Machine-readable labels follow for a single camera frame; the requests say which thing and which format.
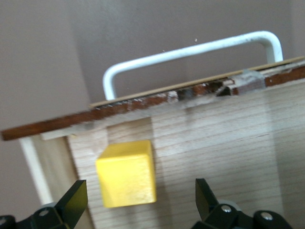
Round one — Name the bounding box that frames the yellow wooden block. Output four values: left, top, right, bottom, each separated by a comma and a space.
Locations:
95, 139, 158, 208

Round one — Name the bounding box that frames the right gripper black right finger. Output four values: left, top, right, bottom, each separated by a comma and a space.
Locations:
190, 178, 293, 229

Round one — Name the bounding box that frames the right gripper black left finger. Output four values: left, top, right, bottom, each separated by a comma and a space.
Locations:
0, 180, 88, 229

